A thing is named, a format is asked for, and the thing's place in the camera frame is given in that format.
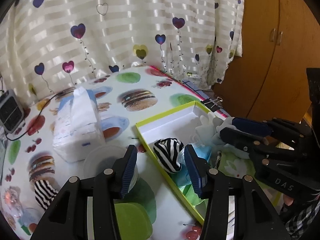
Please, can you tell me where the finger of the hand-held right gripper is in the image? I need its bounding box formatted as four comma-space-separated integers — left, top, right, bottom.
219, 127, 270, 156
231, 117, 274, 138

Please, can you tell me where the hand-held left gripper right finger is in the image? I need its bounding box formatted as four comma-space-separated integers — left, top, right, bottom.
184, 144, 290, 240

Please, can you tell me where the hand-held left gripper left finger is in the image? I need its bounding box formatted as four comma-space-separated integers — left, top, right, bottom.
30, 145, 138, 240

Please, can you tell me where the light blue sock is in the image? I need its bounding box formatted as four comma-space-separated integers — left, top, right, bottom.
212, 140, 251, 159

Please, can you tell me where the blue face mask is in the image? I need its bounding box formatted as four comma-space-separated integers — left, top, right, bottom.
175, 144, 213, 180

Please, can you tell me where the light green cloth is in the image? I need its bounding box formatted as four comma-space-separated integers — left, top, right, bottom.
174, 175, 203, 207

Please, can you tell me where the green rabbit sock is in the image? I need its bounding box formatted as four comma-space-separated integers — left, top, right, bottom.
212, 150, 256, 183

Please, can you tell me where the black white striped sock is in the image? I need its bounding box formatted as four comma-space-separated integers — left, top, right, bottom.
33, 179, 60, 211
153, 138, 186, 175

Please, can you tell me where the cream sock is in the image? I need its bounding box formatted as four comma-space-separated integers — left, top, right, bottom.
199, 112, 223, 131

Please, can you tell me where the yellow-green cardboard box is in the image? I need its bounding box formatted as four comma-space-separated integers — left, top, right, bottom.
135, 100, 284, 226

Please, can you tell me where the person's right forearm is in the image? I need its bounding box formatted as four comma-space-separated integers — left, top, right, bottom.
279, 199, 320, 238

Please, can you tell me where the clear plastic jar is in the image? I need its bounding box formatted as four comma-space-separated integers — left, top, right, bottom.
83, 145, 139, 188

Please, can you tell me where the black binder clip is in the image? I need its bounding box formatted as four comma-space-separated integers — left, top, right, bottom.
201, 96, 225, 112

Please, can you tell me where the green lid jar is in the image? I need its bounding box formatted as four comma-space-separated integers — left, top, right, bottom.
114, 202, 153, 240

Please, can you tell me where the white lined notebook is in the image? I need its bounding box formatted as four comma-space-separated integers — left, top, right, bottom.
182, 79, 213, 98

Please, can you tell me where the white tissue pack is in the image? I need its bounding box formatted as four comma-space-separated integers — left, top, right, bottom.
52, 86, 106, 162

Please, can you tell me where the fruit printed tablecloth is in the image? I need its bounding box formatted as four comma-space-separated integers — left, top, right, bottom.
0, 65, 232, 240

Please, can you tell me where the wooden wardrobe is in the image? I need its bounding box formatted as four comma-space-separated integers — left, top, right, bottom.
212, 0, 320, 122

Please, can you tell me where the clear plastic wrap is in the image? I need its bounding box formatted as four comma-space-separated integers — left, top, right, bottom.
0, 186, 27, 221

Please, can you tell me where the grey space heater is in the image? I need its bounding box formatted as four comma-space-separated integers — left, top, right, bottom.
0, 89, 26, 133

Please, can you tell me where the heart printed curtain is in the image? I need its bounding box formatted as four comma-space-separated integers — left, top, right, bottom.
0, 0, 245, 107

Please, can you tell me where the black heater cable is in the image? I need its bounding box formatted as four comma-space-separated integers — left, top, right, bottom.
4, 90, 77, 141

